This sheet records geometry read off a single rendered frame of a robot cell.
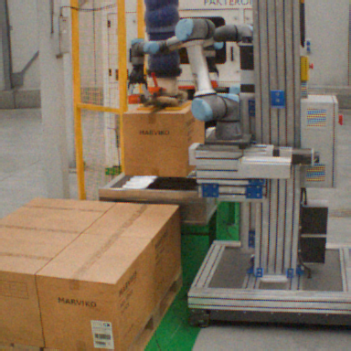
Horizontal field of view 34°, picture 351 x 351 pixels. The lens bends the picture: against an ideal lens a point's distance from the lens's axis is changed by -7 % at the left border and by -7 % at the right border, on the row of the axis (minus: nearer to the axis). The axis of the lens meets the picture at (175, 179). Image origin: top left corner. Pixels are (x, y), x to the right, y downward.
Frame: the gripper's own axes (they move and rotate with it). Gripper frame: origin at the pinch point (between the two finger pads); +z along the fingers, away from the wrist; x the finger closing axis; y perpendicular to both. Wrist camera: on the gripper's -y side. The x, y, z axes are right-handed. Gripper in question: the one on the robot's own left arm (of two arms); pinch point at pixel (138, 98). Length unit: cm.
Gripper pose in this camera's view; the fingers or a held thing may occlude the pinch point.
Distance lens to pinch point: 341.4
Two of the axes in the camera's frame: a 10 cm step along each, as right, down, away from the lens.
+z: 0.3, 9.7, 2.5
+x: -9.7, -0.3, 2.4
